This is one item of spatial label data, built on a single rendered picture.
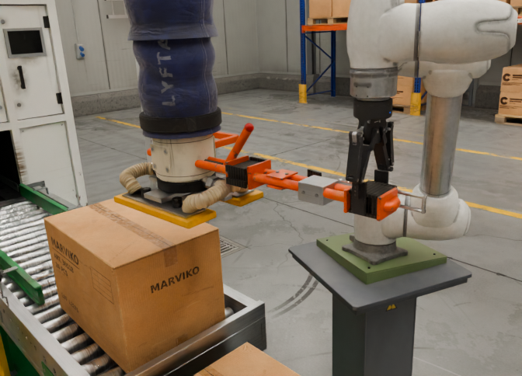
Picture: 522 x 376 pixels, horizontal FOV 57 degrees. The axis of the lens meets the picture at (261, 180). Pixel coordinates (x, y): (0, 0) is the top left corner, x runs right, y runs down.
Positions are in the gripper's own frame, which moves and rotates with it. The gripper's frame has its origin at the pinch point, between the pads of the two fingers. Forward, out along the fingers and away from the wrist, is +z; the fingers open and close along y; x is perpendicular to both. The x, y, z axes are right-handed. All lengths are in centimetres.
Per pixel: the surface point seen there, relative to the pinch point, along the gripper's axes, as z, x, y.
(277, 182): 0.2, -22.2, 3.7
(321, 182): -1.0, -11.5, 1.1
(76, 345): 74, -107, 22
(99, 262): 34, -84, 19
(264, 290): 127, -140, -115
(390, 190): -1.8, 4.4, -0.3
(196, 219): 11.7, -42.4, 12.4
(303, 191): 0.9, -14.5, 4.0
